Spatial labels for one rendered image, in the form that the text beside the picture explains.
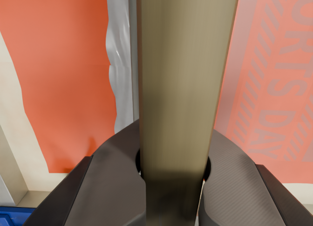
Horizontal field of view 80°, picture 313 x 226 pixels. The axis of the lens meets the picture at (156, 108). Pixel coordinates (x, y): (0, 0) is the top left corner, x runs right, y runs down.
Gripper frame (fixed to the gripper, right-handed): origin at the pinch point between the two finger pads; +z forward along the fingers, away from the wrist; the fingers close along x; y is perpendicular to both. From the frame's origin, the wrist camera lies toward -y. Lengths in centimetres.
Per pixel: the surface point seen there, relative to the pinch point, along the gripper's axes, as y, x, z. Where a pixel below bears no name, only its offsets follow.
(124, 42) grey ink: -3.2, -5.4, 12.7
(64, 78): 1.9, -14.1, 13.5
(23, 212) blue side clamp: 25.2, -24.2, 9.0
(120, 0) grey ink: -7.6, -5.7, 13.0
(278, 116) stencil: 6.5, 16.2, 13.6
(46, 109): 6.9, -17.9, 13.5
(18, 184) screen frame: 22.0, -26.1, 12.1
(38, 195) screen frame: 25.2, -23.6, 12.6
